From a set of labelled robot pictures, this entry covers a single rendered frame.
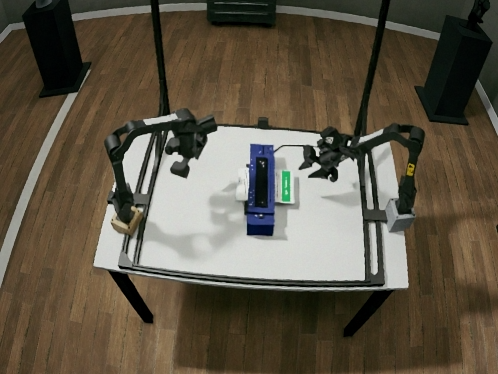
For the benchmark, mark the blue laminator body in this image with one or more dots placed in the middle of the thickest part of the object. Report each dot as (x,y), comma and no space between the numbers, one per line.
(261,192)

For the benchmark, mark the white laminating pouch with green label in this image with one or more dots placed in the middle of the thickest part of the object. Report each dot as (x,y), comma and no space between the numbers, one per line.
(284,185)

